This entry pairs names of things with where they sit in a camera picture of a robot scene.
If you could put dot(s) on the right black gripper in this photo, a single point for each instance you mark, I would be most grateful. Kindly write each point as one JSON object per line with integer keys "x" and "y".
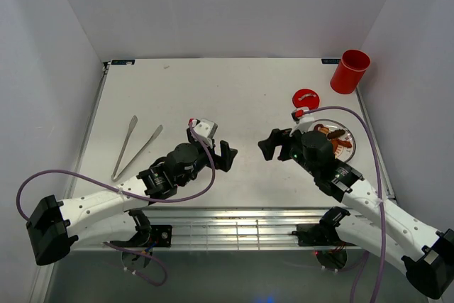
{"x": 278, "y": 138}

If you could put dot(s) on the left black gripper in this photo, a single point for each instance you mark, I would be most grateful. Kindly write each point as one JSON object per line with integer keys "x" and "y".
{"x": 223, "y": 162}

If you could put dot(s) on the metal food tongs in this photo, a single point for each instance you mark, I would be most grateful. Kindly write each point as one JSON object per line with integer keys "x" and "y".
{"x": 132, "y": 148}

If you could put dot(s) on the brown braised meat piece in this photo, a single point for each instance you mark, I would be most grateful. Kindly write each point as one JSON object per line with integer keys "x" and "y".
{"x": 321, "y": 128}

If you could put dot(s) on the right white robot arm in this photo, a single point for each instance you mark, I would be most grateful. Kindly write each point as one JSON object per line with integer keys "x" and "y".
{"x": 427, "y": 252}

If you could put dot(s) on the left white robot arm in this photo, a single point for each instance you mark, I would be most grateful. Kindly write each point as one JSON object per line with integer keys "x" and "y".
{"x": 114, "y": 214}

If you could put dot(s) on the red cylindrical lunch container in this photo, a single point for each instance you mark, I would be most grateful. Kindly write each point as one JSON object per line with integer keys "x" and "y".
{"x": 352, "y": 66}

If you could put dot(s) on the red container lid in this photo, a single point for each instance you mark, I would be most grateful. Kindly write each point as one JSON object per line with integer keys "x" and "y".
{"x": 306, "y": 98}

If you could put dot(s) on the patterned round plate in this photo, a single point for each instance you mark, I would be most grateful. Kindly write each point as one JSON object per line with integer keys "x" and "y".
{"x": 341, "y": 138}

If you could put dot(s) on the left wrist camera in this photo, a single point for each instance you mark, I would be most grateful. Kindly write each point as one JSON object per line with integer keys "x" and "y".
{"x": 205, "y": 130}

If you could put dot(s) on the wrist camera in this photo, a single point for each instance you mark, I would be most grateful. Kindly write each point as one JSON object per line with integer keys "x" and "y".
{"x": 205, "y": 130}
{"x": 303, "y": 120}

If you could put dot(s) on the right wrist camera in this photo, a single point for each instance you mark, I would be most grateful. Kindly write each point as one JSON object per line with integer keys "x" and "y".
{"x": 303, "y": 120}

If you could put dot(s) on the aluminium table frame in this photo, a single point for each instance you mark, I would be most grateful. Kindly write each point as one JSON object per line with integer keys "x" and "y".
{"x": 255, "y": 204}

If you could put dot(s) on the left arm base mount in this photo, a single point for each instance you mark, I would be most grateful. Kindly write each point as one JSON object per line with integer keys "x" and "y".
{"x": 149, "y": 235}

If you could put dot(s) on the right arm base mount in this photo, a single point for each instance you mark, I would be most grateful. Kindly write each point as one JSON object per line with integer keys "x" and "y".
{"x": 324, "y": 232}

